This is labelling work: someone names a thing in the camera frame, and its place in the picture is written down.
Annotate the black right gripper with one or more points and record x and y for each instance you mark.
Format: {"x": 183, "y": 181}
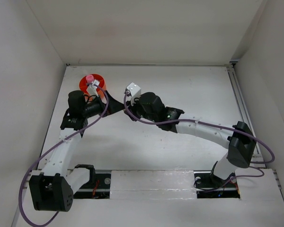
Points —
{"x": 131, "y": 109}

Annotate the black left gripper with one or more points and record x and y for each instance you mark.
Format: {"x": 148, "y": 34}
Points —
{"x": 113, "y": 106}

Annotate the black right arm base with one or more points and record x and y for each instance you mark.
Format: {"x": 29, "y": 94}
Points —
{"x": 209, "y": 186}

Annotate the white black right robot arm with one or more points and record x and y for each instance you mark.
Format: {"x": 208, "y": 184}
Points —
{"x": 237, "y": 139}

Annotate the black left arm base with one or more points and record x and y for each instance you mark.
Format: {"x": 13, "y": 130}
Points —
{"x": 88, "y": 183}

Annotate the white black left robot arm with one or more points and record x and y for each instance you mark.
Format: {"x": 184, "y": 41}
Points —
{"x": 53, "y": 189}

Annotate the orange ribbed round container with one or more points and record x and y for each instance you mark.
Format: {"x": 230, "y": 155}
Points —
{"x": 83, "y": 84}

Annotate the white foam block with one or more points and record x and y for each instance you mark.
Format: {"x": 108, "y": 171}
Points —
{"x": 152, "y": 185}

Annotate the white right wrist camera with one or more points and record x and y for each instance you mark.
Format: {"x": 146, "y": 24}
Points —
{"x": 134, "y": 92}

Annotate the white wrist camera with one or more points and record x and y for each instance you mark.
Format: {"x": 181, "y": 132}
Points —
{"x": 92, "y": 87}
{"x": 134, "y": 92}

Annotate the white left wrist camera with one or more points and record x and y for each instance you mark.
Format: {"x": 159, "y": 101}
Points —
{"x": 92, "y": 87}

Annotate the aluminium side rail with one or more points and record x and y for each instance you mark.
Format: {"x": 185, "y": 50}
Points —
{"x": 245, "y": 115}

